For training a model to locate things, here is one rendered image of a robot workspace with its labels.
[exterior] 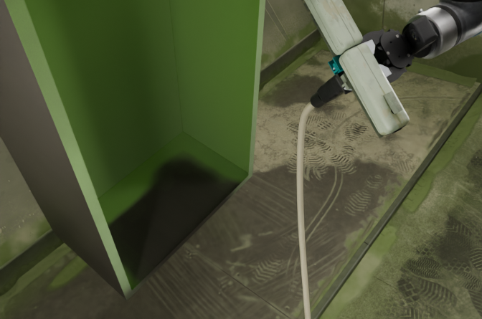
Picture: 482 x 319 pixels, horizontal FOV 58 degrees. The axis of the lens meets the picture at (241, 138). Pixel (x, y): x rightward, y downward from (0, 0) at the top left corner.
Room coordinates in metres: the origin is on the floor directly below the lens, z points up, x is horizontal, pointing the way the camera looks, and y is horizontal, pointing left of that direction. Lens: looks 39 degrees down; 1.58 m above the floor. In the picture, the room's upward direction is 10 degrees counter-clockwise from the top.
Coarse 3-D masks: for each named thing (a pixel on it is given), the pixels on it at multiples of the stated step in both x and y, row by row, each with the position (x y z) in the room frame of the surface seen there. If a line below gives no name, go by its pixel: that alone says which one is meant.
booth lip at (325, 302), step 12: (480, 84) 1.97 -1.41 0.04; (468, 108) 1.79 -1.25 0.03; (456, 120) 1.70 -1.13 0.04; (432, 156) 1.48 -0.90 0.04; (420, 168) 1.41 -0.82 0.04; (408, 192) 1.29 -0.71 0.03; (396, 204) 1.23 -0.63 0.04; (384, 216) 1.17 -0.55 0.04; (372, 240) 1.07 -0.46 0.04; (360, 252) 1.02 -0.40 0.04; (348, 264) 0.98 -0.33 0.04; (348, 276) 0.93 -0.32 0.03; (336, 288) 0.88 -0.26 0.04; (324, 300) 0.84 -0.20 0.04; (312, 312) 0.81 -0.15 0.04
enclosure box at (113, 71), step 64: (0, 0) 0.59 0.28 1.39; (64, 0) 1.05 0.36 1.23; (128, 0) 1.19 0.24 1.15; (192, 0) 1.23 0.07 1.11; (256, 0) 1.06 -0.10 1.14; (0, 64) 0.69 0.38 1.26; (64, 64) 1.03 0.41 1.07; (128, 64) 1.19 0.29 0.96; (192, 64) 1.27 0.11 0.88; (256, 64) 1.05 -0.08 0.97; (0, 128) 0.86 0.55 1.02; (64, 128) 0.63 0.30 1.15; (128, 128) 1.18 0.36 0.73; (192, 128) 1.33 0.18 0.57; (64, 192) 0.72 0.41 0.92; (128, 192) 1.10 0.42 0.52; (192, 192) 1.08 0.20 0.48; (128, 256) 0.86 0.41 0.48
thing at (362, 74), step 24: (312, 0) 0.69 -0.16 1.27; (336, 0) 0.69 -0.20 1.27; (336, 24) 0.65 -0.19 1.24; (336, 48) 0.64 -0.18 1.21; (360, 48) 0.62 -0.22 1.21; (360, 72) 0.59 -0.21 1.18; (312, 96) 0.73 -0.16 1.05; (336, 96) 0.67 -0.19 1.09; (360, 96) 0.58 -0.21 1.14; (384, 96) 0.56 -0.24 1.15; (384, 120) 0.53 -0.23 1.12; (408, 120) 0.54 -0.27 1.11
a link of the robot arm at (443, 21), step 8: (432, 8) 0.76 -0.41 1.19; (416, 16) 0.75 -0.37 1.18; (432, 16) 0.73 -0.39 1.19; (440, 16) 0.73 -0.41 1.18; (448, 16) 0.73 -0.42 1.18; (440, 24) 0.71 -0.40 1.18; (448, 24) 0.71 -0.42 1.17; (440, 32) 0.70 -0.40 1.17; (448, 32) 0.70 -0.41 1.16; (456, 32) 0.71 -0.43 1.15; (440, 40) 0.70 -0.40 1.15; (448, 40) 0.70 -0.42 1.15; (440, 48) 0.70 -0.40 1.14; (448, 48) 0.71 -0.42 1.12; (432, 56) 0.71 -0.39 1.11
